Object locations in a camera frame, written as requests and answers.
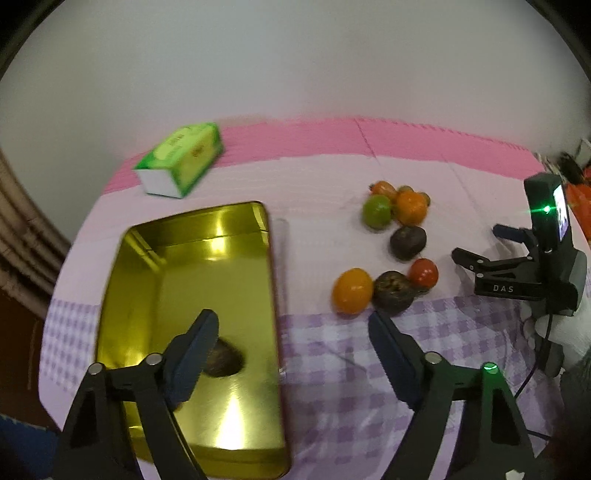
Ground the orange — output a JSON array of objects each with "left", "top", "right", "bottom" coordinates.
[{"left": 393, "top": 190, "right": 428, "bottom": 226}]

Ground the dark brown passion fruit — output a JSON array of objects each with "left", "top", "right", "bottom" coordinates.
[
  {"left": 203, "top": 337, "right": 245, "bottom": 378},
  {"left": 372, "top": 270, "right": 415, "bottom": 312},
  {"left": 389, "top": 225, "right": 427, "bottom": 261}
]

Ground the orange plastic bag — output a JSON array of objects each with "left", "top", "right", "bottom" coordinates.
[{"left": 566, "top": 182, "right": 591, "bottom": 217}]

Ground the brown curtain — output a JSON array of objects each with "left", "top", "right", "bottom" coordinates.
[{"left": 0, "top": 148, "right": 70, "bottom": 301}]

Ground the red tomato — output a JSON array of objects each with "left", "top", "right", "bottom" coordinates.
[{"left": 407, "top": 257, "right": 439, "bottom": 291}]

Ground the orange-yellow tomato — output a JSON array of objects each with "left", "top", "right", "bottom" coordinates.
[{"left": 332, "top": 268, "right": 374, "bottom": 315}]

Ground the green tomato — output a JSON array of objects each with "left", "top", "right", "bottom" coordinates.
[{"left": 361, "top": 195, "right": 393, "bottom": 230}]

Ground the pink and purple tablecloth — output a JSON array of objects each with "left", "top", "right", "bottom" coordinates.
[{"left": 39, "top": 115, "right": 591, "bottom": 480}]

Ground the green tissue pack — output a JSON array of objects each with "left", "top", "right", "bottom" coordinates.
[{"left": 133, "top": 122, "right": 226, "bottom": 199}]

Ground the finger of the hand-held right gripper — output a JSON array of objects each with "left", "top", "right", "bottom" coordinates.
[
  {"left": 493, "top": 224, "right": 536, "bottom": 245},
  {"left": 452, "top": 248, "right": 497, "bottom": 277}
]

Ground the gold metal tin box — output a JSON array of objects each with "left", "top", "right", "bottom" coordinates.
[{"left": 95, "top": 200, "right": 291, "bottom": 478}]

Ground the person's right hand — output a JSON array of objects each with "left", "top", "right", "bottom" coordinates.
[{"left": 524, "top": 295, "right": 591, "bottom": 377}]

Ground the black cable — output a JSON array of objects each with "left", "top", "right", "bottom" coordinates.
[{"left": 512, "top": 314, "right": 555, "bottom": 439}]

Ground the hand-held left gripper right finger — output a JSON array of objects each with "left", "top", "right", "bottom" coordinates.
[{"left": 367, "top": 310, "right": 541, "bottom": 480}]

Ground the blue cloth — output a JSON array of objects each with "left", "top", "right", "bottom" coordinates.
[{"left": 0, "top": 415, "right": 61, "bottom": 480}]

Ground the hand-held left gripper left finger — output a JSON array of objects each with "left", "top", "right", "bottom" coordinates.
[{"left": 53, "top": 308, "right": 220, "bottom": 480}]

